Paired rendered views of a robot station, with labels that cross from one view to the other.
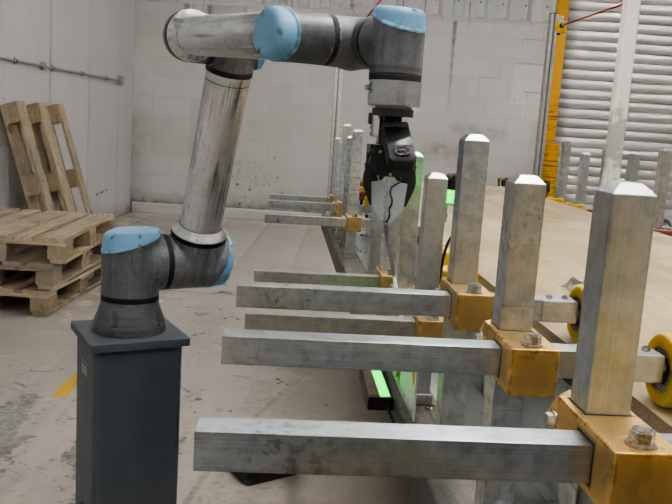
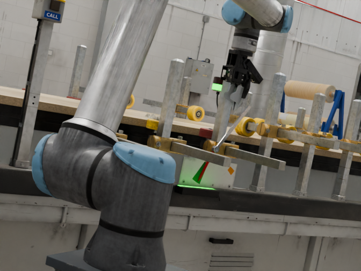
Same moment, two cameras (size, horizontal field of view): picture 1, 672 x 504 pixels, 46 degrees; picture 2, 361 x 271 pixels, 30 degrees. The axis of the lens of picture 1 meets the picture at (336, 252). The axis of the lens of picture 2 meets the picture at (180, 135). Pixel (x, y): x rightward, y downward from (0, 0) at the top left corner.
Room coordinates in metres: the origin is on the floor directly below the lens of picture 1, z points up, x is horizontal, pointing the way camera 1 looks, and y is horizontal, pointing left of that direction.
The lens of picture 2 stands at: (2.84, 1.86, 1.00)
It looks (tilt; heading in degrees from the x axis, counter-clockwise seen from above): 3 degrees down; 237
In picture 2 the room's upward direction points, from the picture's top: 11 degrees clockwise
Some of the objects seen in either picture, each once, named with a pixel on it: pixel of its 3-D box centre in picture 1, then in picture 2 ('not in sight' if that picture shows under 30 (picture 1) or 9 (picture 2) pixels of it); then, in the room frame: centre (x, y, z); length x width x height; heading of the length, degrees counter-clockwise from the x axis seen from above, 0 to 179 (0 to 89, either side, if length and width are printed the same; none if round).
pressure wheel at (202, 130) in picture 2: not in sight; (207, 142); (1.32, -0.27, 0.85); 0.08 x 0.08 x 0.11
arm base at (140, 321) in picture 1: (129, 311); (128, 243); (2.06, 0.54, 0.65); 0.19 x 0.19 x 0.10
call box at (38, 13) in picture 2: (384, 125); (48, 10); (2.11, -0.11, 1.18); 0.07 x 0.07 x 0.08; 4
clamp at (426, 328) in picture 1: (427, 325); (219, 149); (1.33, -0.17, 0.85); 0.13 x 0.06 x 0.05; 4
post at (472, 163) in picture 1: (459, 304); (268, 133); (1.11, -0.18, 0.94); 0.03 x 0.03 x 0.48; 4
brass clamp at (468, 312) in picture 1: (463, 301); (272, 131); (1.08, -0.18, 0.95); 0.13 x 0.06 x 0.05; 4
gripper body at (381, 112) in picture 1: (389, 144); (238, 68); (1.39, -0.08, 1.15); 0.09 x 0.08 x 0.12; 4
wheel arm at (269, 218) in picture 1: (326, 221); not in sight; (2.80, 0.04, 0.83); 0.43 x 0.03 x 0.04; 94
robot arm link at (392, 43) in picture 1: (396, 43); (248, 21); (1.38, -0.08, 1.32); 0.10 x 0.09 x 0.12; 31
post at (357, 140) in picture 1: (353, 196); not in sight; (2.85, -0.05, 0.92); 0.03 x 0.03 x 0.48; 4
